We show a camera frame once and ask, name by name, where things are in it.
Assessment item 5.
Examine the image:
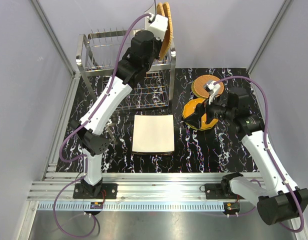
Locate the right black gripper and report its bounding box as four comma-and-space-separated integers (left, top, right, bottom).
184, 92, 235, 130

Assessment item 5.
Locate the orange polka dot plate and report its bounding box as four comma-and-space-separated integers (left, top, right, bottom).
182, 98, 218, 131

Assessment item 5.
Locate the woven bamboo plate green rim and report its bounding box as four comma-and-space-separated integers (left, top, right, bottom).
191, 84, 205, 99

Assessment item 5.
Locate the woven orange rattan plate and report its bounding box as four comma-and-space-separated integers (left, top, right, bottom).
192, 74, 220, 99

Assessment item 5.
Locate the grey square plate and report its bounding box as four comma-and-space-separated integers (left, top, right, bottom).
131, 114, 175, 152

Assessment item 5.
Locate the floral square plate dark rim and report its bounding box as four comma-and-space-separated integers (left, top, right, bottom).
131, 151, 174, 156

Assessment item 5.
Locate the woven yellow basket plate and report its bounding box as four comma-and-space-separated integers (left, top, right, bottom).
156, 2, 173, 61
162, 2, 173, 50

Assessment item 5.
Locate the cream square plate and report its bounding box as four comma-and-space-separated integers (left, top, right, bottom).
144, 0, 157, 30

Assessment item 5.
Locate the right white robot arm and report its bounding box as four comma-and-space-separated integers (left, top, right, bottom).
184, 83, 308, 225

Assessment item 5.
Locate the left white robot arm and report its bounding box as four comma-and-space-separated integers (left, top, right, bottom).
74, 29, 166, 199

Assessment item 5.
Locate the steel two-tier dish rack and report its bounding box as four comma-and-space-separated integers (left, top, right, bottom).
76, 29, 177, 114

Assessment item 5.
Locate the black marble pattern mat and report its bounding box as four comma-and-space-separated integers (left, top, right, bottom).
56, 67, 264, 174

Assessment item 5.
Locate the right small control board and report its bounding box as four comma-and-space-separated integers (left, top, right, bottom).
223, 201, 241, 215

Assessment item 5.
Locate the small control board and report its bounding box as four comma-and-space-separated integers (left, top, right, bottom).
223, 201, 241, 215
90, 201, 104, 210

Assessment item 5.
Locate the left small control board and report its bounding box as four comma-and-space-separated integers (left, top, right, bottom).
90, 201, 104, 210

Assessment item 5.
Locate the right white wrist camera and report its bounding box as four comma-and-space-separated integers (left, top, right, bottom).
203, 80, 221, 105

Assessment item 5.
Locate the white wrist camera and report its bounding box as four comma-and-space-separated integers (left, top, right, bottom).
203, 80, 221, 105
144, 13, 168, 41

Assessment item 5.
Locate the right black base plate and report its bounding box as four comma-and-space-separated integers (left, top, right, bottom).
204, 183, 244, 200

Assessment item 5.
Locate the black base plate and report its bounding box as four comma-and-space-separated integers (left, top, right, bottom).
204, 183, 244, 200
72, 183, 118, 200

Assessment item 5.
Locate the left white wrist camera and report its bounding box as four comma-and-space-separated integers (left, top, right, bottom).
144, 13, 168, 41

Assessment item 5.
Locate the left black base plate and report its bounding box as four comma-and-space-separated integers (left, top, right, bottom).
72, 183, 118, 200

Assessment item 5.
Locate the right aluminium frame post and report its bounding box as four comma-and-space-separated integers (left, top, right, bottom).
247, 0, 294, 75

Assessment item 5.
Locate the aluminium frame post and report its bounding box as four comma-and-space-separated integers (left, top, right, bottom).
30, 0, 76, 77
247, 0, 294, 75

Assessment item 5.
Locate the aluminium mounting rail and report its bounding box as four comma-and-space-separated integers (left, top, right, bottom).
26, 171, 299, 205

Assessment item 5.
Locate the slotted cable duct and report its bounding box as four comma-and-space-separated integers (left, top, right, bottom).
38, 201, 224, 212

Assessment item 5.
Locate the left aluminium frame post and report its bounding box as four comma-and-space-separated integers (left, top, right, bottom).
30, 0, 76, 77

